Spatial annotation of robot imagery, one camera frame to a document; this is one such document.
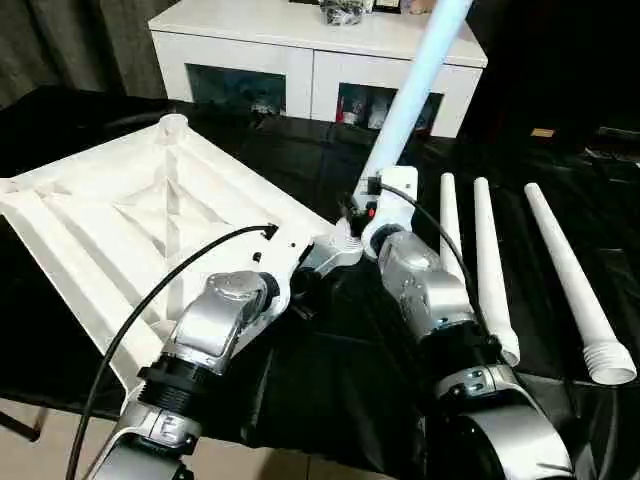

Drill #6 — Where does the white sideboard cabinet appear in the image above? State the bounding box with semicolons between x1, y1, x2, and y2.
148;0;489;139

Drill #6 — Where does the dark clutter on cabinet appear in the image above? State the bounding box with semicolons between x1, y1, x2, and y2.
322;2;364;26

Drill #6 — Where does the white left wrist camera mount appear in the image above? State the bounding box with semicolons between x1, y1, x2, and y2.
247;224;316;331

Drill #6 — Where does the white plastic table top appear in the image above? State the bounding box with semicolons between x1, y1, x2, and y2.
0;113;366;401

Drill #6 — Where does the white plastic table leg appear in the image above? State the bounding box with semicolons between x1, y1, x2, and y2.
438;172;469;281
333;0;474;256
523;182;639;386
472;177;522;367

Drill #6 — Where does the grey curtain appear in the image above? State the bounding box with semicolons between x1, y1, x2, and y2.
0;0;166;109

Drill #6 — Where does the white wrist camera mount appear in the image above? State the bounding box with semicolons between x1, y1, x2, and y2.
247;224;316;331
359;167;419;251

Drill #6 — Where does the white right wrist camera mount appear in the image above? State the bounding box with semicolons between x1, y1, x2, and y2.
359;167;419;251

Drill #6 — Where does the black work mat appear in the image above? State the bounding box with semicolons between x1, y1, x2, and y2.
0;87;640;480

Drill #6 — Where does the dark long bar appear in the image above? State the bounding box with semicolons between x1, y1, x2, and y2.
597;127;640;146

